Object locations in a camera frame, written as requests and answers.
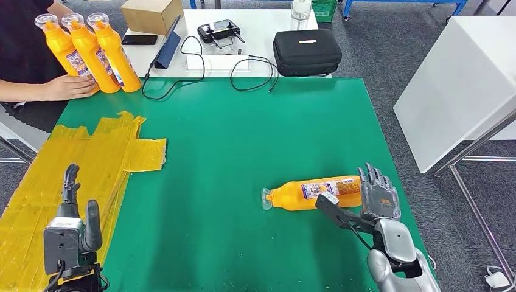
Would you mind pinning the person's right hand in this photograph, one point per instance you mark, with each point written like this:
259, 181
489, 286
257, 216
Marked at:
72, 88

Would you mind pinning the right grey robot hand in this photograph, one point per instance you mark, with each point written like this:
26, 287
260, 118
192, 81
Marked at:
381, 197

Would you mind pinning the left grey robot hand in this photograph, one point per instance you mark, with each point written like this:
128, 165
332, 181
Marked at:
92, 229

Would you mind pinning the orange bottle with clear cap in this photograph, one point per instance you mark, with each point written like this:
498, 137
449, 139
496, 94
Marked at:
90, 52
290, 199
60, 48
121, 60

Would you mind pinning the person's right forearm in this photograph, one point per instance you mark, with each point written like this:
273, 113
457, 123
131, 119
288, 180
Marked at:
24, 90

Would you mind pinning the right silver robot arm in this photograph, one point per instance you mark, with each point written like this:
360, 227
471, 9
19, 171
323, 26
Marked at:
395, 258

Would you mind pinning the clear plastic bottle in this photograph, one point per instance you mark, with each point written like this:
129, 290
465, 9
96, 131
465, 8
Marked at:
301, 12

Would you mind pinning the yellow tape patch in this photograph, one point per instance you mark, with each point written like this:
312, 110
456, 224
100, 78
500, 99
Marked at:
36, 189

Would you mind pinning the white stool with metal legs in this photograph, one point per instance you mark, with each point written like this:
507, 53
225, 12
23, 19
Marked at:
24, 139

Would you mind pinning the person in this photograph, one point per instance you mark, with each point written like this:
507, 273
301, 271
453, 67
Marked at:
20, 40

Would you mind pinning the black smartphone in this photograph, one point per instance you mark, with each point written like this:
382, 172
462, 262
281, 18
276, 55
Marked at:
139, 40

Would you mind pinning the tablet in blue case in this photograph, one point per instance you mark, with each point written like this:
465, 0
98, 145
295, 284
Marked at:
169, 49

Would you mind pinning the brown cardboard box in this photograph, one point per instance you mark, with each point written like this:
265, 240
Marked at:
151, 16

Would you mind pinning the large white table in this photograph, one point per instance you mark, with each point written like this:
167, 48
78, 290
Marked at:
455, 92

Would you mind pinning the white power adapter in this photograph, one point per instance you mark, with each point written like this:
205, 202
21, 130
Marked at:
497, 281

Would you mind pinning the black remote controller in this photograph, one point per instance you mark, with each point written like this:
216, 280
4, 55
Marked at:
218, 33

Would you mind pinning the clear plastic bag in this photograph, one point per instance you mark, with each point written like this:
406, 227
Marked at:
224, 47

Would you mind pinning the black zip case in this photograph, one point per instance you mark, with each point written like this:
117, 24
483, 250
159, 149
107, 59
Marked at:
307, 55

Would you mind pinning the green plastic crate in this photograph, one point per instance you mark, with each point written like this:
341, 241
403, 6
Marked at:
323, 13

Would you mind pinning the white desk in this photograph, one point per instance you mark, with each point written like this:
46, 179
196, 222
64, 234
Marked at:
262, 23

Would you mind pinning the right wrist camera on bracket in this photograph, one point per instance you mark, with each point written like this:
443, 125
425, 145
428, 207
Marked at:
342, 217

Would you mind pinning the blue metal frame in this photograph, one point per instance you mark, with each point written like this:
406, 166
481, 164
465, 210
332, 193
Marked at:
443, 2

